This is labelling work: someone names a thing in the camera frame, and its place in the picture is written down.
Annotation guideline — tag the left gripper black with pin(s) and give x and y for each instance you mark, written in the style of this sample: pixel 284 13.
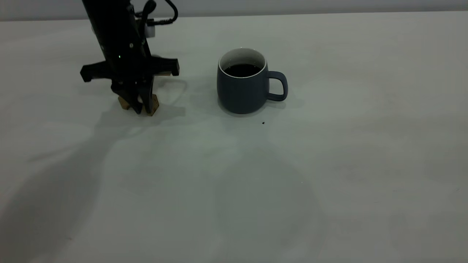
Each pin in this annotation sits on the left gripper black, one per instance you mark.
pixel 128 69

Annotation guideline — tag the arched wooden block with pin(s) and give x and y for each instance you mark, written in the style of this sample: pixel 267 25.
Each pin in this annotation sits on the arched wooden block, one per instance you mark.
pixel 124 103

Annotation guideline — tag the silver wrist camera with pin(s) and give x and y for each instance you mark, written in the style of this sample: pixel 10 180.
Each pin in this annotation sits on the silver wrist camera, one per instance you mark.
pixel 150 32

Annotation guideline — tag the dark grey ceramic mug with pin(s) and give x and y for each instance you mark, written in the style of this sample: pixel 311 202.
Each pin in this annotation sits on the dark grey ceramic mug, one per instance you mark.
pixel 241 93

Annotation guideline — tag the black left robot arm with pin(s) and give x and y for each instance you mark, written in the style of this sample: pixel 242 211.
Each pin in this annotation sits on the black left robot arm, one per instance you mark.
pixel 109 25

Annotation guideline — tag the dark coffee liquid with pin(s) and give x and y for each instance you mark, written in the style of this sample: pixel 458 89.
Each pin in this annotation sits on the dark coffee liquid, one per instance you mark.
pixel 242 70

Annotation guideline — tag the flat rectangular wooden block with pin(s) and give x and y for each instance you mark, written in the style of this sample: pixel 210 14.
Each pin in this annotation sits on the flat rectangular wooden block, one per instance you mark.
pixel 164 73

